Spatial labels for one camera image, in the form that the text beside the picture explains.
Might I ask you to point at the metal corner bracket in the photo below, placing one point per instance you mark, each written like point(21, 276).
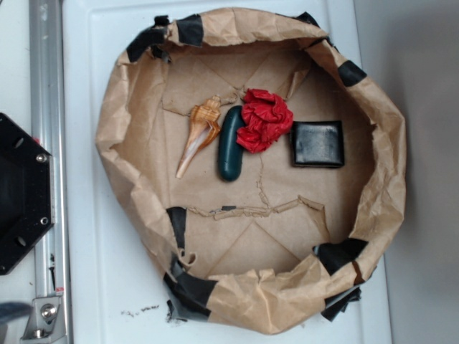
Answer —
point(46, 322)

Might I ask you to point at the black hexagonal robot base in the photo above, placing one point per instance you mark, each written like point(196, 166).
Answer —
point(26, 199)

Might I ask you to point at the orange spiral seashell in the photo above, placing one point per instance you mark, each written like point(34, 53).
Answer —
point(203, 129)

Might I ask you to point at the dark green oblong stone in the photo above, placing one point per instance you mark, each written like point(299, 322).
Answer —
point(230, 152)

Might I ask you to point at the aluminium extrusion rail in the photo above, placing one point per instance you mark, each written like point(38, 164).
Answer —
point(51, 253)

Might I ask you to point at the crumpled red paper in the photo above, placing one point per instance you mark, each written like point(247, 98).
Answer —
point(266, 117)

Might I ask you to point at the brown paper bag tray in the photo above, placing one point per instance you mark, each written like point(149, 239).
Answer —
point(280, 243)

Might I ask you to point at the white plastic tray board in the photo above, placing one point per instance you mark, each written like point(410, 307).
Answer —
point(117, 293)

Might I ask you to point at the black square leather wallet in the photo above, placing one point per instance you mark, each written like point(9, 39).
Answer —
point(317, 144)

